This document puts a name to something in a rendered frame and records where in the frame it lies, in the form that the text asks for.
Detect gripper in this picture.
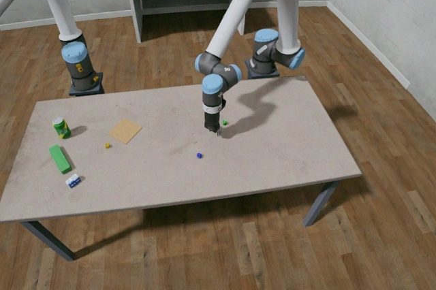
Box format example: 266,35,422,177
203,110,224,139

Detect tan mat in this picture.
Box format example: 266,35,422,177
108,118,143,144

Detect beige table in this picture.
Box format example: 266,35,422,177
0,75,362,262

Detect blue and white box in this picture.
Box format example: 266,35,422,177
65,173,82,189

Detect green drink can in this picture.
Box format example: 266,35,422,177
52,116,72,140

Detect green block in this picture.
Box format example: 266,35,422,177
48,144,73,175

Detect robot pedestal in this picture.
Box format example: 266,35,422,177
245,60,281,80
69,71,106,97

